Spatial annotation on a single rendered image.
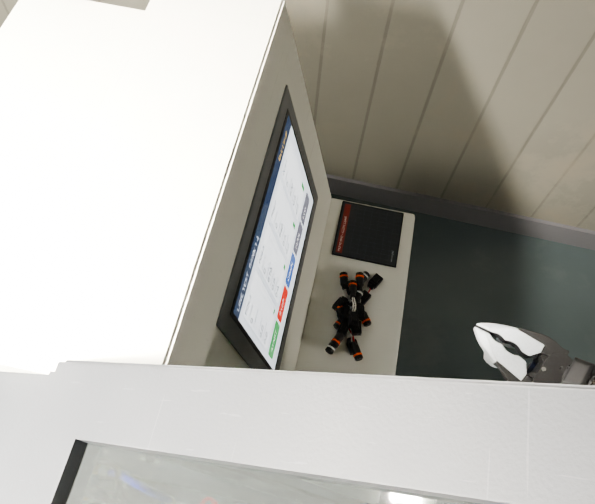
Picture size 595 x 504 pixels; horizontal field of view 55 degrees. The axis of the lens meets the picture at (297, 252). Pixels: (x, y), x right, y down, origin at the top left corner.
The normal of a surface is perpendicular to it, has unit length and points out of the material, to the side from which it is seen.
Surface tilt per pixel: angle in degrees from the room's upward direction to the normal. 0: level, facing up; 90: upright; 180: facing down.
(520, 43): 90
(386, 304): 0
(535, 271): 0
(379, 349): 0
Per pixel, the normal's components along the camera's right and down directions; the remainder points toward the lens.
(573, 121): -0.22, 0.86
